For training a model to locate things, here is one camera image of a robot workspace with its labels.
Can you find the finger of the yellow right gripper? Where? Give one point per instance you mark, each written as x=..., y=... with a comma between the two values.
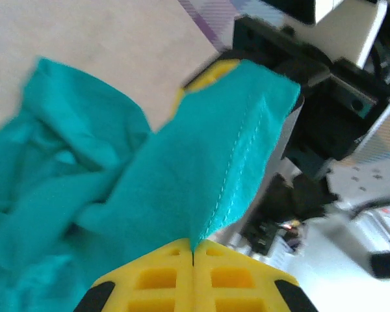
x=204, y=76

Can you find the teal t-shirt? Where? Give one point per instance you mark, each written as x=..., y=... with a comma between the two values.
x=84, y=162

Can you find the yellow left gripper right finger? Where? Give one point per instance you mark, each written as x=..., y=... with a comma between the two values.
x=234, y=279

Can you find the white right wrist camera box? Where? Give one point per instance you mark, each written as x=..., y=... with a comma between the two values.
x=347, y=29

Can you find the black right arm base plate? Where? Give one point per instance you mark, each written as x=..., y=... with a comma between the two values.
x=263, y=234

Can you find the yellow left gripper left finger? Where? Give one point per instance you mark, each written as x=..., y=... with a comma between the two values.
x=156, y=279

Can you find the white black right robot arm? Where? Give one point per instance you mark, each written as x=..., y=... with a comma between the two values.
x=305, y=198

